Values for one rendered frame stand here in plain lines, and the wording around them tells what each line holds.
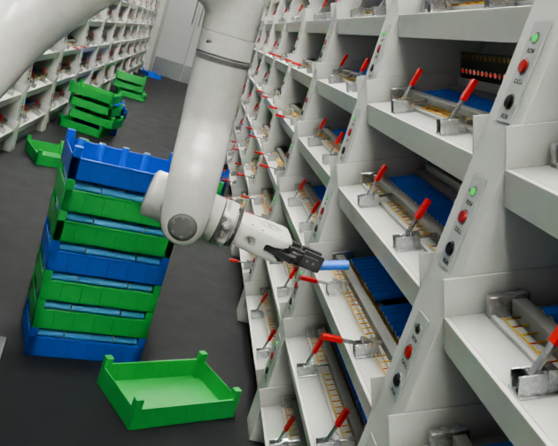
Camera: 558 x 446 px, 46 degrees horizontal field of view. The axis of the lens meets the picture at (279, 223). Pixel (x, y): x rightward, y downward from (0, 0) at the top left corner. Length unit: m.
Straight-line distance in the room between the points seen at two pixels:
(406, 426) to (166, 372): 1.06
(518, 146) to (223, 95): 0.49
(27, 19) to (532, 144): 0.66
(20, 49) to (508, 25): 0.65
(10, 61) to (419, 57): 0.86
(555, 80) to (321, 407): 0.78
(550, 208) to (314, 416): 0.73
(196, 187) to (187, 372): 0.93
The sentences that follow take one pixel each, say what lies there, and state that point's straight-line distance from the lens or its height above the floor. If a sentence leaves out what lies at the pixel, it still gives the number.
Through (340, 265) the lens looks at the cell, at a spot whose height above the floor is 0.59.
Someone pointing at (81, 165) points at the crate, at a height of 0.52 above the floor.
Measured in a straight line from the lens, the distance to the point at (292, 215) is 1.92.
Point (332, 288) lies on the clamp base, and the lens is 1.35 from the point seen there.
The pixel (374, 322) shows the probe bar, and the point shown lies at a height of 0.53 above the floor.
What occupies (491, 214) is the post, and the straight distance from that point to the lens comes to 0.82.
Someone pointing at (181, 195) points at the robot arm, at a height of 0.66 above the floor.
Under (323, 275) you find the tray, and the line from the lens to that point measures 1.46.
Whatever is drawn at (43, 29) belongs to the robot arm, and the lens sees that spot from 0.98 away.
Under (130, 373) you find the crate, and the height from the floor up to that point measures 0.02.
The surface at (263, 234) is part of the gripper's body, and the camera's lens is 1.14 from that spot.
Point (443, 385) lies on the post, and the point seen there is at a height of 0.58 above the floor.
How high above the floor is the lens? 0.91
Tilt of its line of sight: 14 degrees down
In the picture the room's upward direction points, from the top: 18 degrees clockwise
